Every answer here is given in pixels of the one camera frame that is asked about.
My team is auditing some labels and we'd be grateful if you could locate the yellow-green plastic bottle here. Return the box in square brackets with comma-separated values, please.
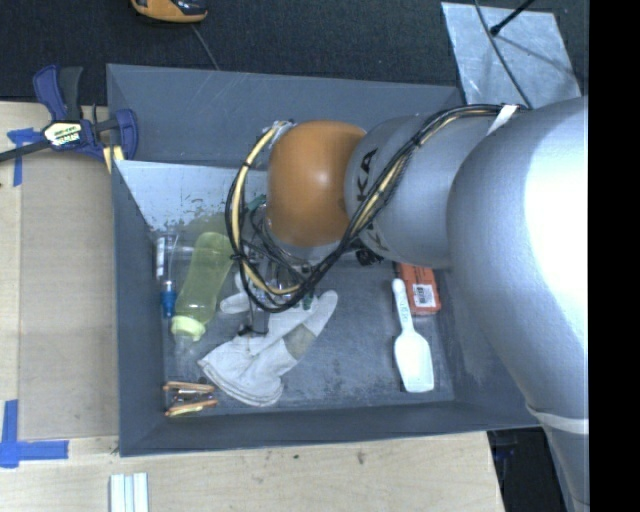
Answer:
[170, 230, 236, 343]

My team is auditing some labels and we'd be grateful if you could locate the white work glove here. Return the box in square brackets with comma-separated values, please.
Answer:
[196, 288, 340, 408]

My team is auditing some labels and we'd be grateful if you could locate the grey metal bin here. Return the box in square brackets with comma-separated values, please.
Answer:
[105, 63, 542, 458]

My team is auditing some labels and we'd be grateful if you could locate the clear bottle with blue cap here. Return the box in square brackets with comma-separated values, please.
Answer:
[153, 233, 195, 320]

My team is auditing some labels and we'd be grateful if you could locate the orange box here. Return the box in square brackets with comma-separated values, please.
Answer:
[393, 261, 443, 317]

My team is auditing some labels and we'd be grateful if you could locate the copper-coloured metal clip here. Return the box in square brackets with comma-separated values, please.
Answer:
[162, 380, 220, 418]

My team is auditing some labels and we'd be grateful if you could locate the white plastic scoop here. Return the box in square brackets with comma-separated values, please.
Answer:
[390, 277, 436, 394]

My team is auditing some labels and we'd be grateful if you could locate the pale wood flat board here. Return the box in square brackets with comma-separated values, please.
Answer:
[18, 153, 121, 442]

